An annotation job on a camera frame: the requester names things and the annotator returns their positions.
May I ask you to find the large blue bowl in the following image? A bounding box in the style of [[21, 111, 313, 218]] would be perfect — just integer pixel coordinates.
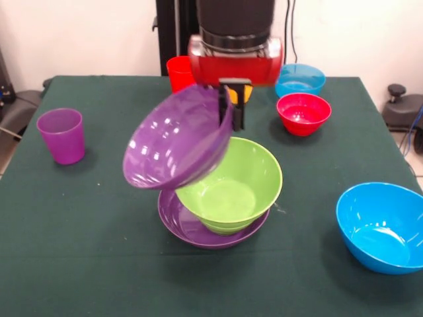
[[335, 182, 423, 275]]

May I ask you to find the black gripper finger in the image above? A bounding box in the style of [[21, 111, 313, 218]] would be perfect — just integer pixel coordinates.
[[231, 84, 248, 131], [217, 84, 231, 128]]

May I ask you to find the large purple bowl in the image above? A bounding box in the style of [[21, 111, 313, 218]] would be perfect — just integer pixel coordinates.
[[122, 84, 235, 192], [157, 190, 271, 250]]

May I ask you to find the small green bowl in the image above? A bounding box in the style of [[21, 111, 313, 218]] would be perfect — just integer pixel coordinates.
[[199, 218, 256, 236]]

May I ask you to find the black wall cable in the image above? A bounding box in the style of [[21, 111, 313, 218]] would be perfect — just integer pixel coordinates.
[[289, 0, 298, 64], [283, 0, 290, 66]]

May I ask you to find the small red bowl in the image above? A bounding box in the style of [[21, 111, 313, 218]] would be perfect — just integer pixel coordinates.
[[276, 92, 332, 137]]

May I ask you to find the small blue bowl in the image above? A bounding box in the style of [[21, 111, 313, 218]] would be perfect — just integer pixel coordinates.
[[274, 63, 327, 99]]

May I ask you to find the black equipment rack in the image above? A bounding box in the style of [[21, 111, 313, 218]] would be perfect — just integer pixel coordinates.
[[0, 46, 17, 110]]

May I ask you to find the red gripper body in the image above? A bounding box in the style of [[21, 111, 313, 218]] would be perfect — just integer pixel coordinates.
[[187, 34, 285, 88]]

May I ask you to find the red cup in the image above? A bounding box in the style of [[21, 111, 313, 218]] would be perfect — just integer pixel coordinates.
[[166, 55, 196, 94]]

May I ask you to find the dark green tablecloth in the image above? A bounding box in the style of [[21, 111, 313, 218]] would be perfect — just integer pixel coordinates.
[[0, 75, 423, 317]]

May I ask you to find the large green bowl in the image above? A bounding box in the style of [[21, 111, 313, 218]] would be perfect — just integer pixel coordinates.
[[174, 136, 284, 225]]

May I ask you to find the dark grey equipment base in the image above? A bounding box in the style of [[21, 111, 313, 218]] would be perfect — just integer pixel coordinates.
[[382, 83, 423, 133], [0, 88, 46, 141]]

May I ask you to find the yellow cup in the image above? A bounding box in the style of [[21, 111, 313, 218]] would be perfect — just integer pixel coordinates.
[[229, 85, 254, 105]]

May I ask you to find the blue floor cable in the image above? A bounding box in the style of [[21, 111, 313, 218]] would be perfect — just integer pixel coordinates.
[[403, 105, 423, 157]]

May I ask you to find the purple cup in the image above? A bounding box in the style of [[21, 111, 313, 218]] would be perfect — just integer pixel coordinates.
[[36, 108, 86, 166]]

